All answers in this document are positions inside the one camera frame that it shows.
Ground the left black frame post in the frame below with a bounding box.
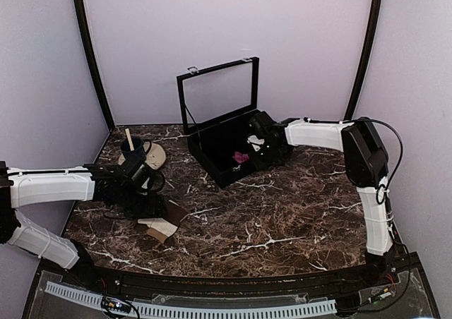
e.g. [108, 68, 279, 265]
[73, 0, 116, 132]

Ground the cream brown sock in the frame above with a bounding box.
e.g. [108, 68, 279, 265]
[138, 200, 189, 243]

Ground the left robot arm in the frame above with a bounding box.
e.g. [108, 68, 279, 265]
[1, 159, 167, 288]

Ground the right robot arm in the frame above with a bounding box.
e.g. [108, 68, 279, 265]
[247, 112, 395, 287]

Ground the right black frame post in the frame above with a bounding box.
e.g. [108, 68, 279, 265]
[344, 0, 382, 120]

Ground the white cable duct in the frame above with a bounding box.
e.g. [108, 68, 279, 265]
[44, 282, 337, 318]

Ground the dark blue mug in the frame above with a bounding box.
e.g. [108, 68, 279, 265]
[120, 136, 152, 161]

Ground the black frame post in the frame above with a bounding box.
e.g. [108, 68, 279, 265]
[344, 0, 382, 120]
[73, 0, 116, 132]

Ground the beige ceramic saucer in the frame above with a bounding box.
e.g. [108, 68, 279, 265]
[118, 140, 168, 170]

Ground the black front rail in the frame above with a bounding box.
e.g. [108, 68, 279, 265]
[35, 253, 400, 302]

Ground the green circuit board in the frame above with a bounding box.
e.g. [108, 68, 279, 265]
[101, 296, 131, 313]

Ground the black display box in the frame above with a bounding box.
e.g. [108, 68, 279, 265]
[177, 56, 263, 188]

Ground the wooden stir stick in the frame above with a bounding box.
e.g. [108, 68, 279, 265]
[124, 128, 135, 152]

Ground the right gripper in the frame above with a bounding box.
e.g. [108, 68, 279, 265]
[249, 141, 284, 171]

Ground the magenta purple sock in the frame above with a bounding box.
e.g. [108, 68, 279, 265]
[232, 151, 250, 164]

